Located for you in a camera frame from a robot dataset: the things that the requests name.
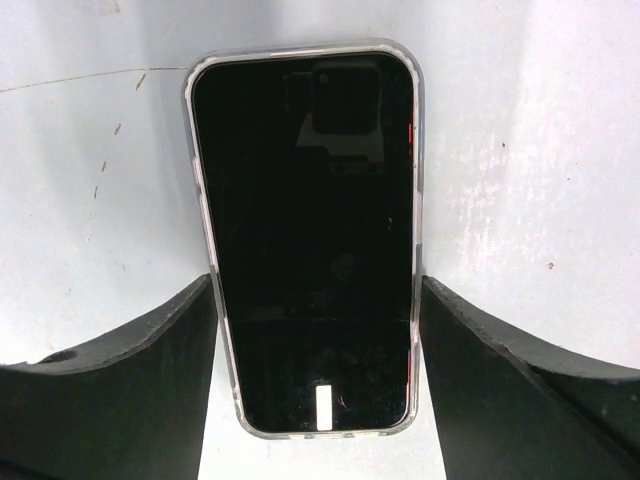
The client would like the clear phone case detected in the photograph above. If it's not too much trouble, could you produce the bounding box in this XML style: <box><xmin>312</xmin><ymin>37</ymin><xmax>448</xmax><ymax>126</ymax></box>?
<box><xmin>180</xmin><ymin>37</ymin><xmax>427</xmax><ymax>441</ymax></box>

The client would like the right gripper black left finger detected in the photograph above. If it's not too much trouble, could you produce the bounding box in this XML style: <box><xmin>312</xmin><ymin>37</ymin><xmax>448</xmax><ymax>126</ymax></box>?
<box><xmin>1</xmin><ymin>275</ymin><xmax>217</xmax><ymax>479</ymax></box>

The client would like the white phone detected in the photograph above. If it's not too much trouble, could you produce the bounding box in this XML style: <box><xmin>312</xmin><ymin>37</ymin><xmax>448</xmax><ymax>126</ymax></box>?
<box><xmin>190</xmin><ymin>52</ymin><xmax>417</xmax><ymax>434</ymax></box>

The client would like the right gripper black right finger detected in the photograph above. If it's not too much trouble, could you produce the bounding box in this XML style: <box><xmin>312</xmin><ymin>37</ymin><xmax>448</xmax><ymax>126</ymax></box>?
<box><xmin>420</xmin><ymin>277</ymin><xmax>639</xmax><ymax>479</ymax></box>

